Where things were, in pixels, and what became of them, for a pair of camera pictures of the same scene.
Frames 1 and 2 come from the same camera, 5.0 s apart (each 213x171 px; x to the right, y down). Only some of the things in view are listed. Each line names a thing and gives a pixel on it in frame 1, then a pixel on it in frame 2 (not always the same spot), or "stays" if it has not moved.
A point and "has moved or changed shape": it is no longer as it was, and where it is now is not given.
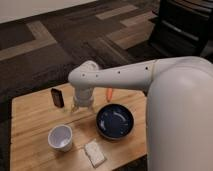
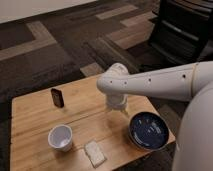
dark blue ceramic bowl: (115, 121) has moved or changed shape
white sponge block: (94, 153) stays
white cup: (60, 137) stays
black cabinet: (181, 27) stays
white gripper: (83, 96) → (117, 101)
